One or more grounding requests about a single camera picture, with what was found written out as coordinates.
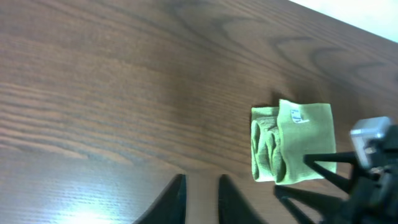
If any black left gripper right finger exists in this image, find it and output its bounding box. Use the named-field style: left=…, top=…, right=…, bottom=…
left=218, top=174, right=266, bottom=224

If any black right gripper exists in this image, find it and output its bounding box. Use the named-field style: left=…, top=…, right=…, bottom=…
left=273, top=124, right=398, bottom=224

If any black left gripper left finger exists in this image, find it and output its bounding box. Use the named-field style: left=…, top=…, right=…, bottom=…
left=134, top=174, right=187, bottom=224

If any light green microfiber cloth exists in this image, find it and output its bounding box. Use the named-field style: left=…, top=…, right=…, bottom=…
left=251, top=100, right=336, bottom=185

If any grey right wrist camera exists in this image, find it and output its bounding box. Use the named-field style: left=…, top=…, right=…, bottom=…
left=350, top=116, right=392, bottom=169

